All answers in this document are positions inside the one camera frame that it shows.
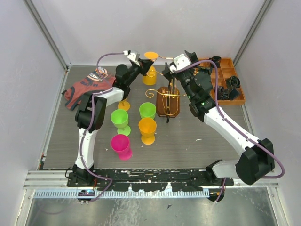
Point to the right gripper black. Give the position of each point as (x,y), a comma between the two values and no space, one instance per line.
(169,75)

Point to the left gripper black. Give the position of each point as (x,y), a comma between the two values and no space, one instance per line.
(145,65)

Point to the orange wine glass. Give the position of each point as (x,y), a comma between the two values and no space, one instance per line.
(151,76)
(147,127)
(124,105)

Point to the gold wire wine glass rack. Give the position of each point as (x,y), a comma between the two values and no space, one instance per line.
(167,100)

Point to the green wine glass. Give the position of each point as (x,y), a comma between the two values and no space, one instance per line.
(120,120)
(147,109)

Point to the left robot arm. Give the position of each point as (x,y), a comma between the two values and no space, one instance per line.
(91,112)

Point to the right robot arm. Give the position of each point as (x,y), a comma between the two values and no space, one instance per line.
(256,157)

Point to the orange wine glass front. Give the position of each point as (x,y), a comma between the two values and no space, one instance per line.
(147,127)

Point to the pink wine glass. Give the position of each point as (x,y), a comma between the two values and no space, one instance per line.
(121,145)

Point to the dark rolled sock upper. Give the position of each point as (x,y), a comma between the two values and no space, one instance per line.
(216,60)

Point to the dark rolled sock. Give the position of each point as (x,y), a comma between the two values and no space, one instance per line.
(228,93)
(233,82)
(216,60)

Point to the wooden compartment tray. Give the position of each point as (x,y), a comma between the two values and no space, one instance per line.
(226,70)

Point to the dark rolled sock right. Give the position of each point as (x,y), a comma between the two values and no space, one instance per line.
(233,82)

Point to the red printed t-shirt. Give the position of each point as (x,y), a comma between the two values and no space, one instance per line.
(96,81)

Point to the dark rolled sock lower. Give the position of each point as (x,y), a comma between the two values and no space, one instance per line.
(228,93)

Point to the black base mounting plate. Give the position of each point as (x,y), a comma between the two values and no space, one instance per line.
(148,180)

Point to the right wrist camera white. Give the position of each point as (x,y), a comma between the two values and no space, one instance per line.
(179,63)

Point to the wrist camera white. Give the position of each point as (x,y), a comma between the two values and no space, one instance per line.
(179,63)
(132,56)

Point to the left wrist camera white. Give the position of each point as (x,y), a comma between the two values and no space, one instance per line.
(132,56)

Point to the grey slotted cable duct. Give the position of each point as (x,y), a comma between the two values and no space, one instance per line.
(89,194)

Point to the aluminium rail front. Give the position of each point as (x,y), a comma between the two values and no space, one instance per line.
(45,178)

